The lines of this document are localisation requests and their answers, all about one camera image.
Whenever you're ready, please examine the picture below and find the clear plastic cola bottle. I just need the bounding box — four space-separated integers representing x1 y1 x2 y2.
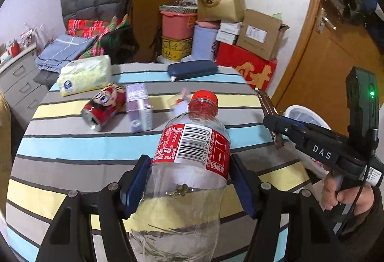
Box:
129 90 230 261

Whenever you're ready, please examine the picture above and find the purple drink carton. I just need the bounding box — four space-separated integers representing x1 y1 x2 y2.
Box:
126 83 153 133

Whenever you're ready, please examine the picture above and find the brown snack wrapper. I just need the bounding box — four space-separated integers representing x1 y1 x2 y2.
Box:
254 88 284 149

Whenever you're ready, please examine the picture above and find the red cartoon drink can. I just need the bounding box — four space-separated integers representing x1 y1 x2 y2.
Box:
81 83 126 131

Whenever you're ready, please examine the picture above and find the white foam fruit net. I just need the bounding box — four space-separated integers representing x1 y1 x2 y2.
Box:
173 98 189 117

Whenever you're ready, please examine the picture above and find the white trash bin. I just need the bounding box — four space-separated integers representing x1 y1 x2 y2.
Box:
283 105 331 129

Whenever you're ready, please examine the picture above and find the right hand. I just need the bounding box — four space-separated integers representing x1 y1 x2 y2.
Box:
321 172 374 216

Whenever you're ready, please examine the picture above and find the striped table cloth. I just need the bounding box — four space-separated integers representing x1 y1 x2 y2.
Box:
6 63 311 261

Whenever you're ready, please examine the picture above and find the small clear plastic cup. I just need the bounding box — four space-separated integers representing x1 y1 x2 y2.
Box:
167 88 192 109

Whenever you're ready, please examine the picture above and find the wooden door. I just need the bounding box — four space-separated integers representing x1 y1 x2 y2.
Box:
272 0 383 134

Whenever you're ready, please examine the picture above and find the red gift box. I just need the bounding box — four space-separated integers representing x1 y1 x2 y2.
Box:
216 42 277 91

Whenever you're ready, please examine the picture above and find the yellow tissue pack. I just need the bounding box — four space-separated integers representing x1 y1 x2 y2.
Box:
57 55 111 96

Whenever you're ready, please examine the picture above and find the grey drawer cabinet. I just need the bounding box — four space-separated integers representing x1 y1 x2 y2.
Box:
1 43 48 130

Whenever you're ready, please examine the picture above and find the navy glasses case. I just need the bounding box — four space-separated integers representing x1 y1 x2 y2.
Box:
167 60 218 81

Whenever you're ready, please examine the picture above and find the cardboard box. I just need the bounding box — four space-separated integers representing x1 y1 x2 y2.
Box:
236 9 290 60

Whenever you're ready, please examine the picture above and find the black office chair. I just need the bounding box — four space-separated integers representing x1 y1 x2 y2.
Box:
101 24 139 65

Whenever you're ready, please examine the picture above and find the blue folded cloth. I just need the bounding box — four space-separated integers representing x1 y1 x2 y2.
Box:
35 34 96 74

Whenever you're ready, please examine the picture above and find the yellow tin box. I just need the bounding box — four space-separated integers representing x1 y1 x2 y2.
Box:
162 37 193 62

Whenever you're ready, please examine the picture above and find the red plaid blanket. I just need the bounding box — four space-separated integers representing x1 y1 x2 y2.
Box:
67 14 131 59

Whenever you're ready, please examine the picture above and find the white small boxes stack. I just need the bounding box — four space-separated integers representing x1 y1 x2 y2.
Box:
216 21 242 45

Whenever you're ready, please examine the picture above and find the light blue cylinder container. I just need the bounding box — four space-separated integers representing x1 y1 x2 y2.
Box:
191 24 219 61

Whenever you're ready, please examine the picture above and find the pink plastic basket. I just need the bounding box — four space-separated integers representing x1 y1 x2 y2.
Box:
160 11 197 40

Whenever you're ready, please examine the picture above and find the dark grey quilted cushion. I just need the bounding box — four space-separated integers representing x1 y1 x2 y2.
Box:
60 0 132 29

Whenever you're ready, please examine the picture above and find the metal door handle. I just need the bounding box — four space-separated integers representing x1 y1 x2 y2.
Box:
315 8 336 34

